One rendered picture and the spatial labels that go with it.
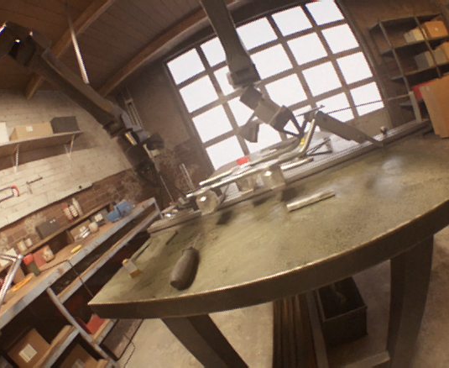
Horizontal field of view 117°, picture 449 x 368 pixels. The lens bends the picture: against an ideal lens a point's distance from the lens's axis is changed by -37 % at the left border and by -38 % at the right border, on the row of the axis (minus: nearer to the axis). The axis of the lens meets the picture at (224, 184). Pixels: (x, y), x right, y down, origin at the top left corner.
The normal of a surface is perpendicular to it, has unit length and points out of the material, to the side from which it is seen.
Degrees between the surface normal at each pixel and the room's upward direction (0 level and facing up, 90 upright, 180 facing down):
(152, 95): 90
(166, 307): 90
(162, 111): 90
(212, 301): 90
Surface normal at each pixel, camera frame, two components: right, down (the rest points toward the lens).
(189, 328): -0.17, 0.26
